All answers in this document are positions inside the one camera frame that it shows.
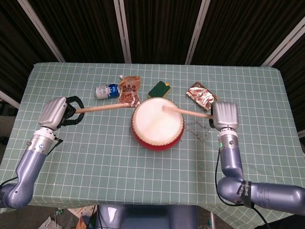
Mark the green checked tablecloth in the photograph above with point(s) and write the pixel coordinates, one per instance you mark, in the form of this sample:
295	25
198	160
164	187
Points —
95	155

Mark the left blue robot arm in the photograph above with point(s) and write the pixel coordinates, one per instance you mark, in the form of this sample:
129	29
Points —
28	162

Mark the dark pleated screen panel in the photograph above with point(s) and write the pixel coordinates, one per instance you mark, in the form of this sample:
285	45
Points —
14	47
159	28
243	28
295	83
83	28

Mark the brown sauce pouch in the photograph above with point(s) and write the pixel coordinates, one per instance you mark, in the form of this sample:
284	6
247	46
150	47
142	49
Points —
129	90

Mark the blue white drink can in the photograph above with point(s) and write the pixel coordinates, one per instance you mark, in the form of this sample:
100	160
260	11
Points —
107	91

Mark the silver red foil packet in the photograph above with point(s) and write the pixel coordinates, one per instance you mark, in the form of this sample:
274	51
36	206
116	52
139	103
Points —
200	95

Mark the right blue robot arm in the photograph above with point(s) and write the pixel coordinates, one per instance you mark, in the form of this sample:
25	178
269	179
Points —
231	162

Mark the white paper sheet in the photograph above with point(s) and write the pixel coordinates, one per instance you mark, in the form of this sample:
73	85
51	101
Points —
81	211

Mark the red drum white skin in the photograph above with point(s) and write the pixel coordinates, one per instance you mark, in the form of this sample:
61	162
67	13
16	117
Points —
157	128

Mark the blue robot torso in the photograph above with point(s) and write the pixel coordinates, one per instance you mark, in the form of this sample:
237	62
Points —
147	217

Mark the orange printed box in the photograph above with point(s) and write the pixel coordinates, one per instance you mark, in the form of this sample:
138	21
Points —
82	223

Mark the white screen frame post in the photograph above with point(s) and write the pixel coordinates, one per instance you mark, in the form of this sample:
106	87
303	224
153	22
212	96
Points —
40	26
283	44
197	31
122	31
9	99

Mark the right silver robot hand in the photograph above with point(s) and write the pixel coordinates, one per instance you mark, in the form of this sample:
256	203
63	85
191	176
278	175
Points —
226	115

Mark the wooden drumstick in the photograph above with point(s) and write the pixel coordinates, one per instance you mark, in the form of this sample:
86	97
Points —
102	107
188	112

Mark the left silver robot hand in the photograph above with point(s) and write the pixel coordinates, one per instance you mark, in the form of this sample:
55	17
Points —
52	112

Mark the green yellow sponge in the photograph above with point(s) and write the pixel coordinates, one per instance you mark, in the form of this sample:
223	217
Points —
158	90

